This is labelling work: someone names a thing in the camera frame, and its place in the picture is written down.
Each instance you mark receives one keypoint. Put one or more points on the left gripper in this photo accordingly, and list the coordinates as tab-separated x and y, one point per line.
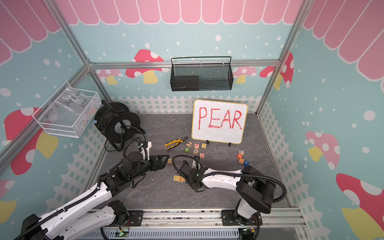
155	167

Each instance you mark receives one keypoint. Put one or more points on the black wire mesh basket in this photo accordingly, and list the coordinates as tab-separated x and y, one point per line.
215	73

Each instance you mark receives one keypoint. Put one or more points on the black cable reel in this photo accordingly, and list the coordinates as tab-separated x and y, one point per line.
117	124

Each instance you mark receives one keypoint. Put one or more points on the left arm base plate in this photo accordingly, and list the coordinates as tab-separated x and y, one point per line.
132	218

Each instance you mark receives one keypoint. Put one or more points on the black box in basket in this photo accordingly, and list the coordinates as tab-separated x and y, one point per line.
185	83

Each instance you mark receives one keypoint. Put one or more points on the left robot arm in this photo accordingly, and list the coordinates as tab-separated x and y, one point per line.
93	209

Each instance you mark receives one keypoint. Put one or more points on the yellow black pliers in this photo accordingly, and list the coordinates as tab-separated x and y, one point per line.
175	143

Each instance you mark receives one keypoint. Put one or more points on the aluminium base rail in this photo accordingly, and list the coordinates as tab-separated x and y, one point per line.
211	218

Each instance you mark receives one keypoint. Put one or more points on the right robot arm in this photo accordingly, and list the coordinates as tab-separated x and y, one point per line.
258	192

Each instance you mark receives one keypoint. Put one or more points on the clear plastic wall bin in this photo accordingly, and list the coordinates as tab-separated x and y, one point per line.
68	112

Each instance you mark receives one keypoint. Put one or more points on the whiteboard with PEAR writing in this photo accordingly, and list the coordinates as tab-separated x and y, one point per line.
221	122

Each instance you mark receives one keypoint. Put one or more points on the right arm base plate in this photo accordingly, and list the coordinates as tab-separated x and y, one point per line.
232	218

